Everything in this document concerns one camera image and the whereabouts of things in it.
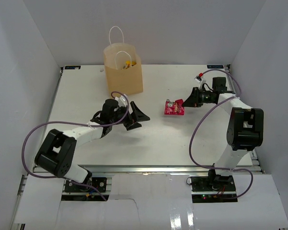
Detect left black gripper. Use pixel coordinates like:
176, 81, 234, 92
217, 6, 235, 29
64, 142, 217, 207
110, 102, 149, 131

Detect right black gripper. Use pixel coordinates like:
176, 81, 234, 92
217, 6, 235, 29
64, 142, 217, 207
182, 87, 215, 108

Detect pink snack packet back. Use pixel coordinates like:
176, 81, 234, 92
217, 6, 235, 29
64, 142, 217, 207
164, 99, 185, 115

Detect small yellow snack bar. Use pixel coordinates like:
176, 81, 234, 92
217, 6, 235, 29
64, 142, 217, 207
122, 61, 136, 69

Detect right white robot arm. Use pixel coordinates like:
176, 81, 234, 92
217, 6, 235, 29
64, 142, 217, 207
182, 77, 264, 191

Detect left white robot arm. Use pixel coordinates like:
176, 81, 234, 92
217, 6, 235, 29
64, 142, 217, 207
35, 97, 150, 191

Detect brown paper bag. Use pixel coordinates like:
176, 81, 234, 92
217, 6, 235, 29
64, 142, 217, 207
103, 25, 144, 95

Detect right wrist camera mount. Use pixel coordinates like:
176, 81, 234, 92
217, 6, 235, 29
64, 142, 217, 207
194, 73, 206, 90

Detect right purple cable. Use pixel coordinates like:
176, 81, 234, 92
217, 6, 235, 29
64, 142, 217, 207
189, 69, 254, 199

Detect aluminium frame rail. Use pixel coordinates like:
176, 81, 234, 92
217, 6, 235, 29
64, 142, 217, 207
28, 164, 262, 175

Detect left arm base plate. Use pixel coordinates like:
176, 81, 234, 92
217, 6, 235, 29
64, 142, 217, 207
63, 176, 108, 194

